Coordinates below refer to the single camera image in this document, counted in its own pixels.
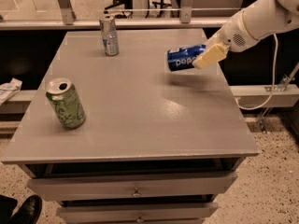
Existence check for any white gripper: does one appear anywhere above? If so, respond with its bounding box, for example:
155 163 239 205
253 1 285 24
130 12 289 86
192 9 259 69

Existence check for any blue pepsi can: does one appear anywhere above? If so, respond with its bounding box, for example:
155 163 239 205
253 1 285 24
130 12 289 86
166 44 206 72

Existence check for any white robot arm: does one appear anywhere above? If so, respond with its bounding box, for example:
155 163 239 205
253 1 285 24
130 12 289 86
192 0 299 69

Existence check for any silver redbull can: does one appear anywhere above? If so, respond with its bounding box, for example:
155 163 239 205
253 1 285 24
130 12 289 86
99 14 119 56

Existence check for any green soda can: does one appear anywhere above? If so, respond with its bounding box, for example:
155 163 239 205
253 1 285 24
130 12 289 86
46 77 85 129

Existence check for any grey metal railing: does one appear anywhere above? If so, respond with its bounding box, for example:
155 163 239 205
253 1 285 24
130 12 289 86
0 0 235 30

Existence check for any grey upper drawer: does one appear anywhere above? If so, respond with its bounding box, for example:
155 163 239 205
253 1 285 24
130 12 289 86
27 172 237 201

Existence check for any grey drawer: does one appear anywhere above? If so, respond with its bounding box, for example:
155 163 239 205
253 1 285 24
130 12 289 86
57 203 218 224
27 172 237 201

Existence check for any grey lower drawer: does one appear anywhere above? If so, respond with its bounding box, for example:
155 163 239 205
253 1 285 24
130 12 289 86
57 203 218 224

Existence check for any white crumpled packet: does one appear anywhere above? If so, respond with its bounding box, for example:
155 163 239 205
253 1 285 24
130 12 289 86
0 78 22 105

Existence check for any black leather shoe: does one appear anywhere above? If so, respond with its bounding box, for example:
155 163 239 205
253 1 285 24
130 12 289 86
8 195 42 224

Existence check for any white cable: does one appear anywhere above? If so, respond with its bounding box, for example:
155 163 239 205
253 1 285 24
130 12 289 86
235 33 278 112

